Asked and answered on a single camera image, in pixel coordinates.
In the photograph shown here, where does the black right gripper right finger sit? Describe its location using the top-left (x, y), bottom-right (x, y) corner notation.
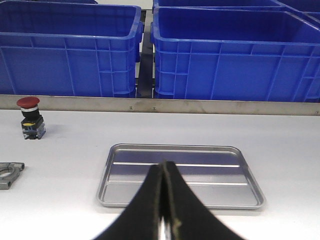
top-left (163, 161), bottom-right (243, 240)

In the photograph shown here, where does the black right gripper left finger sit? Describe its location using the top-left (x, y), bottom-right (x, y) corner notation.
top-left (95, 164), bottom-right (163, 240)

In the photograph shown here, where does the silver metal tray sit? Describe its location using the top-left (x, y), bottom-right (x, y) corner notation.
top-left (96, 143), bottom-right (266, 210)

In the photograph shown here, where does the grey metal clamp block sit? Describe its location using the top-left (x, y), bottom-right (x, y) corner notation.
top-left (0, 162), bottom-right (25, 190)

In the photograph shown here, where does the red emergency stop button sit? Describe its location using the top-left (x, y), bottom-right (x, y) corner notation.
top-left (16, 96), bottom-right (46, 140)

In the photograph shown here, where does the blue plastic crate right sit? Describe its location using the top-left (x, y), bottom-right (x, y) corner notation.
top-left (151, 7), bottom-right (320, 103)

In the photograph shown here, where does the blue plastic crate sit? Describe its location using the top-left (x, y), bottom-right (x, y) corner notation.
top-left (0, 0), bottom-right (143, 98)
top-left (151, 7), bottom-right (320, 103)

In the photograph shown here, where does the blue plastic crate centre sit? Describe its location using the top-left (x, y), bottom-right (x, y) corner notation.
top-left (0, 0), bottom-right (143, 98)

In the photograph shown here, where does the blue crate far back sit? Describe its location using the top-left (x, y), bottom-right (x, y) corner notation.
top-left (152, 0), bottom-right (285, 11)

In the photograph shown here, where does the blue crate far right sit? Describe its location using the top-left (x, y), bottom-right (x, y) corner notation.
top-left (277, 0), bottom-right (320, 26)

